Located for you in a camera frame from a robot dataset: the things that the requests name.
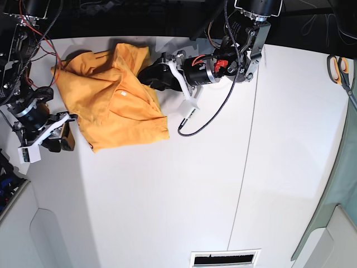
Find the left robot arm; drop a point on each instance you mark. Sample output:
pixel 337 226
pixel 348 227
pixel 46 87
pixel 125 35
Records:
pixel 237 56

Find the white slotted vent panel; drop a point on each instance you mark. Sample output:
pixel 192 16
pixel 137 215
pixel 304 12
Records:
pixel 239 258

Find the orange grey scissors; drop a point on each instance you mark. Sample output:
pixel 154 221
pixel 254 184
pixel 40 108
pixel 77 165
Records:
pixel 338 71

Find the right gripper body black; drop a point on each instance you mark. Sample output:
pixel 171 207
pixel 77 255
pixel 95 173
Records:
pixel 61 139

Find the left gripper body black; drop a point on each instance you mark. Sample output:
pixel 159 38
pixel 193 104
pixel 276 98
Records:
pixel 158 75

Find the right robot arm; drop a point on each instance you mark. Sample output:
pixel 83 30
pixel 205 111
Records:
pixel 28 25

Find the orange yellow t-shirt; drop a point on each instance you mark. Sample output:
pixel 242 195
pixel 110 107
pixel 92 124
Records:
pixel 113 107

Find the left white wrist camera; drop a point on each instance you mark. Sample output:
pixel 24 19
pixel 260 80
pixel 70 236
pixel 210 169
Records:
pixel 184 89

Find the box of dark items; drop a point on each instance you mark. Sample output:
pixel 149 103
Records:
pixel 11 184

